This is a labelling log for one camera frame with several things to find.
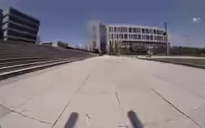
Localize dark tree line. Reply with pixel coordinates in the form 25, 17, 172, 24
169, 45, 205, 58

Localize pale concrete slab plaza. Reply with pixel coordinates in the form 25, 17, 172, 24
0, 54, 205, 128

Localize dark banded building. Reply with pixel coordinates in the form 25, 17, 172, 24
0, 4, 41, 44

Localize low distant building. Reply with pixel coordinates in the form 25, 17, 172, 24
40, 40, 70, 49

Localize white multi-storey building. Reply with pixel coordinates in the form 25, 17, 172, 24
88, 21, 169, 56

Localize robot's own part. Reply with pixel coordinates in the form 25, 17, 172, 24
127, 110, 145, 128
63, 112, 80, 128

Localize tall pole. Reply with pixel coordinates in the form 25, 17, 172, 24
163, 21, 170, 57

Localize wide grey stone steps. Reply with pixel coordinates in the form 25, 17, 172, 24
0, 39, 99, 84

